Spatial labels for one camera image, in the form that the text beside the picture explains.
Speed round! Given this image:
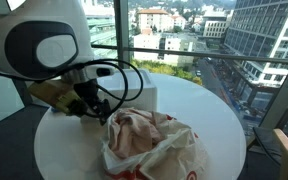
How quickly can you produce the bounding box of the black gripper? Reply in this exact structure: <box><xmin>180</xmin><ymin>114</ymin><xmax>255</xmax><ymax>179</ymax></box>
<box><xmin>73</xmin><ymin>79</ymin><xmax>111</xmax><ymax>125</ymax></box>

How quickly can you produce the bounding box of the pink cloth with black strap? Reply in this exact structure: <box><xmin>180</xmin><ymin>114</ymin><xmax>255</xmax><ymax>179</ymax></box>
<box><xmin>108</xmin><ymin>108</ymin><xmax>172</xmax><ymax>159</ymax></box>

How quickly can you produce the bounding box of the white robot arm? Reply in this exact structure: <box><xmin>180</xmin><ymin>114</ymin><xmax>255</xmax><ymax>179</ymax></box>
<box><xmin>0</xmin><ymin>0</ymin><xmax>113</xmax><ymax>123</ymax></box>

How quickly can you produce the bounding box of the round white table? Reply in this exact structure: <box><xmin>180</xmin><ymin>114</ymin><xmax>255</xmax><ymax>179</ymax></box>
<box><xmin>34</xmin><ymin>73</ymin><xmax>246</xmax><ymax>180</ymax></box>

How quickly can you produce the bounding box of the white red plastic bag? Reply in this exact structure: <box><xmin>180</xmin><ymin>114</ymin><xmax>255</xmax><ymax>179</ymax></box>
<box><xmin>102</xmin><ymin>114</ymin><xmax>208</xmax><ymax>180</ymax></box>

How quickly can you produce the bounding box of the wooden chair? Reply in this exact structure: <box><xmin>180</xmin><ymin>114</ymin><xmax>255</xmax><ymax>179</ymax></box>
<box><xmin>252</xmin><ymin>127</ymin><xmax>288</xmax><ymax>180</ymax></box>

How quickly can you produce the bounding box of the yellow wrist camera mount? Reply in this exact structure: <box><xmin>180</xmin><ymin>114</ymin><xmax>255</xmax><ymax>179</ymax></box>
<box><xmin>28</xmin><ymin>80</ymin><xmax>84</xmax><ymax>116</ymax></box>

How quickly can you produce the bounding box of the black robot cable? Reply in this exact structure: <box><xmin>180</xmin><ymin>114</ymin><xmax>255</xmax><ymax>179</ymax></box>
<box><xmin>0</xmin><ymin>58</ymin><xmax>144</xmax><ymax>118</ymax></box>

